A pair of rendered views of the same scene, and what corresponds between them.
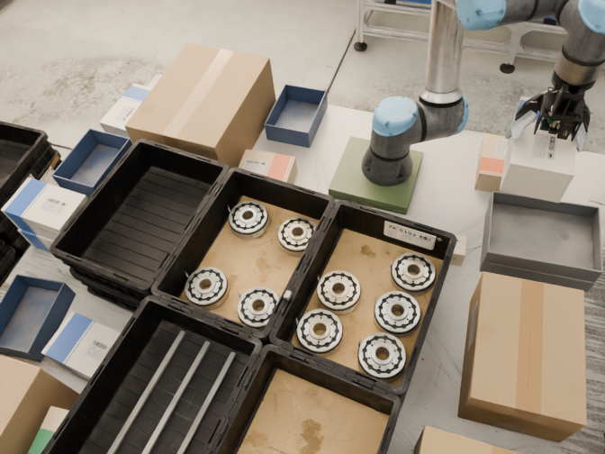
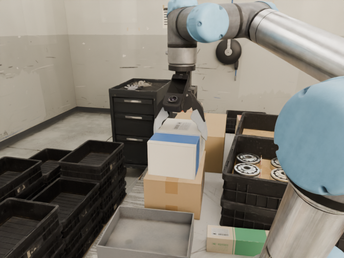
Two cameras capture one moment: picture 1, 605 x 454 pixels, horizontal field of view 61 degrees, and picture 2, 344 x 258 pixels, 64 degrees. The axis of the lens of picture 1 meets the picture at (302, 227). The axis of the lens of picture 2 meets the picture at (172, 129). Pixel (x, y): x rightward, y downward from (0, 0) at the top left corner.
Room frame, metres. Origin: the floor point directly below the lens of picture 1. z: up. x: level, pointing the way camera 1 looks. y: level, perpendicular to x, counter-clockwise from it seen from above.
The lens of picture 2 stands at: (1.39, -0.70, 1.39)
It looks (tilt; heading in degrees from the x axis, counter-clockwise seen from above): 20 degrees down; 168
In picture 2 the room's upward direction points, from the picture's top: straight up
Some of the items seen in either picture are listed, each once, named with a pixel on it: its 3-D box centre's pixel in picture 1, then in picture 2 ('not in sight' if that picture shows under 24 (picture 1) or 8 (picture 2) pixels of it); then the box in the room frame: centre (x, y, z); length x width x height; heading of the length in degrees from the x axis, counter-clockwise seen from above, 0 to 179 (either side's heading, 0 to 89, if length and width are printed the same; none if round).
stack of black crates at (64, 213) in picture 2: not in sight; (64, 221); (-0.08, -1.03, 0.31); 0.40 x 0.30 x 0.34; 154
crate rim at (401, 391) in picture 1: (366, 287); (267, 158); (0.52, -0.12, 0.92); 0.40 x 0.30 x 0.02; 149
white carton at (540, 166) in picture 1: (539, 148); (179, 145); (0.70, -0.52, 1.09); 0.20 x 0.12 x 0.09; 154
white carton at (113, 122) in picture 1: (135, 115); not in sight; (1.37, 0.51, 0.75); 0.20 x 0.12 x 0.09; 149
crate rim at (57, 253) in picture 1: (143, 208); not in sight; (0.82, 0.39, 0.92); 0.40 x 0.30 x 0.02; 149
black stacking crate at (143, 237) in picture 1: (150, 220); not in sight; (0.82, 0.39, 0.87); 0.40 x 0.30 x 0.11; 149
